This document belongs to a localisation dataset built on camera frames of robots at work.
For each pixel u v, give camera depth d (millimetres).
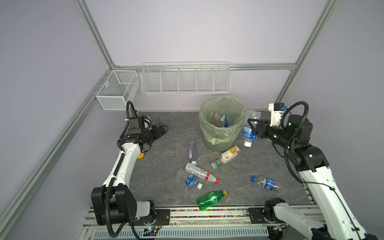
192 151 919
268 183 790
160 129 738
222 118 944
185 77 1047
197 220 738
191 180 805
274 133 547
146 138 682
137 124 620
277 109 535
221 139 825
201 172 842
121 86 1024
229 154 893
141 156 943
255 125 608
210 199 741
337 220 370
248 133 631
